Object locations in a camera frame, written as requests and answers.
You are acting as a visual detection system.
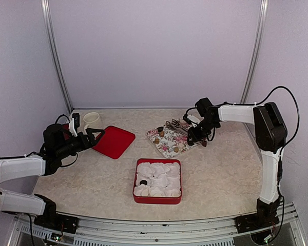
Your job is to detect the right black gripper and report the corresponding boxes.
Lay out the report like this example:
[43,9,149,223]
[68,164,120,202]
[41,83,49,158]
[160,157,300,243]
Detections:
[187,117,219,142]

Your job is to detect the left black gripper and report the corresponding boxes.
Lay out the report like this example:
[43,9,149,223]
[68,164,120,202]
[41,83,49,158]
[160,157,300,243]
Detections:
[55,128,105,159]

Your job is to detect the steel serving tongs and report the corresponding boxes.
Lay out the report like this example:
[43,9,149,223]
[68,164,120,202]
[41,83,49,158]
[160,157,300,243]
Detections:
[165,118,207,148]

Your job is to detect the white round chocolate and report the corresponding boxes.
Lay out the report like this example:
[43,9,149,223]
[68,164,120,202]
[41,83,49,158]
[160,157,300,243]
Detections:
[141,189,149,197]

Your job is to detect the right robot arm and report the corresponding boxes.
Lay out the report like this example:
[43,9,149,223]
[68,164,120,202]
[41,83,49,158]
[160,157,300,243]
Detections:
[183,98,290,231]

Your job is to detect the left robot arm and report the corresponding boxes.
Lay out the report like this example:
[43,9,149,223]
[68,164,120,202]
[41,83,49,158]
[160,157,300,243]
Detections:
[0,124,105,228]

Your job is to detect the red chocolate tin box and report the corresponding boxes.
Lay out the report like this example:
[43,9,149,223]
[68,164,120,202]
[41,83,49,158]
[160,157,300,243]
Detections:
[133,158,182,205]

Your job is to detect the cream ribbed mug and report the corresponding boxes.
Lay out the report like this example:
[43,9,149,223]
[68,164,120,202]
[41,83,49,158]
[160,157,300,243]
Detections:
[83,112,102,130]

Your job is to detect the red tin lid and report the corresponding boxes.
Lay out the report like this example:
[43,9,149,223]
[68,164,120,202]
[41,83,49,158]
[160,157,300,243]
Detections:
[92,126,136,159]

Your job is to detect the floral tray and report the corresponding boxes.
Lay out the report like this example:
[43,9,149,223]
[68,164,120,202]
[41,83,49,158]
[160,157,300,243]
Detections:
[146,124,199,159]

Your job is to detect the dark red patterned coaster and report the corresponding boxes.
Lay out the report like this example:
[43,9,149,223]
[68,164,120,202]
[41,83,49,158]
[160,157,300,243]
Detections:
[62,124,69,134]

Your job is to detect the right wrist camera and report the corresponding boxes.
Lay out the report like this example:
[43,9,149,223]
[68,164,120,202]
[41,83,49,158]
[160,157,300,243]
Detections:
[183,114,201,127]

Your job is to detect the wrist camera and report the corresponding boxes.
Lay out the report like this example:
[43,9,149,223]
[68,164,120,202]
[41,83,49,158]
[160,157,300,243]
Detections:
[55,112,81,137]
[183,114,201,127]

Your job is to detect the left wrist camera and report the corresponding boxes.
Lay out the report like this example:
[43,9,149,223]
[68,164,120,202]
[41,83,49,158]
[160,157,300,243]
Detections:
[55,112,81,137]

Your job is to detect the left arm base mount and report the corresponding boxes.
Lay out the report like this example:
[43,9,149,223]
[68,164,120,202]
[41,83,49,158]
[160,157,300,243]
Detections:
[34,214,79,234]

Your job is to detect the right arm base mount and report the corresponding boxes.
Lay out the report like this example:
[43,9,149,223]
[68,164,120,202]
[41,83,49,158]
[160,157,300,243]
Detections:
[235,213,280,233]

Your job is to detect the left aluminium frame post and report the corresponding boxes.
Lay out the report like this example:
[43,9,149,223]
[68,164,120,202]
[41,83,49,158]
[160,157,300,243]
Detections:
[41,0,73,113]

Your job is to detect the aluminium frame post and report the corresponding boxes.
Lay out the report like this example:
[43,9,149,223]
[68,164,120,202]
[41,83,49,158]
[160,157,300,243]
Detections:
[240,0,269,104]
[41,0,73,113]

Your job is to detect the front aluminium rail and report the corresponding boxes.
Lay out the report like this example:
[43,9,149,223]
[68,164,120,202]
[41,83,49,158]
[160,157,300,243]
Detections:
[9,204,307,246]

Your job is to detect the right aluminium frame post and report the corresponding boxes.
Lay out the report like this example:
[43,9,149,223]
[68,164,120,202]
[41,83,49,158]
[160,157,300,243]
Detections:
[240,0,269,104]

